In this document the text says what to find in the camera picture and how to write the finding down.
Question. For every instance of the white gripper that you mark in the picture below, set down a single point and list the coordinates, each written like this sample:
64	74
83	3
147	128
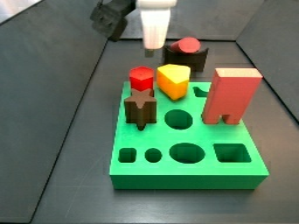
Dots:
155	13

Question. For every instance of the salmon oval cylinder peg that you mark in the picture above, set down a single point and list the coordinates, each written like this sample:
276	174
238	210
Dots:
186	45

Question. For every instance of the black curved fixture cradle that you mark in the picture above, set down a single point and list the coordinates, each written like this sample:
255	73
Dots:
192	60

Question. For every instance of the red hexagonal prism block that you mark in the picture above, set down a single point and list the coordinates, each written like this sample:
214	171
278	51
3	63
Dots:
142	78

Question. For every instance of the yellow rounded pentagon block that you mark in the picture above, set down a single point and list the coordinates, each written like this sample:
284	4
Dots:
172	80

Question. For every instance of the brown star prism block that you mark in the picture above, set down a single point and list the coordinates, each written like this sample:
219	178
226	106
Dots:
140	108

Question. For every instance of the salmon arch block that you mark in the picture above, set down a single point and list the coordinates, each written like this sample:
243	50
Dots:
231	91

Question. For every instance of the green shape sorter base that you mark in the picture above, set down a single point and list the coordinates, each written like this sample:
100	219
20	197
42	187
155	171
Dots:
179	153

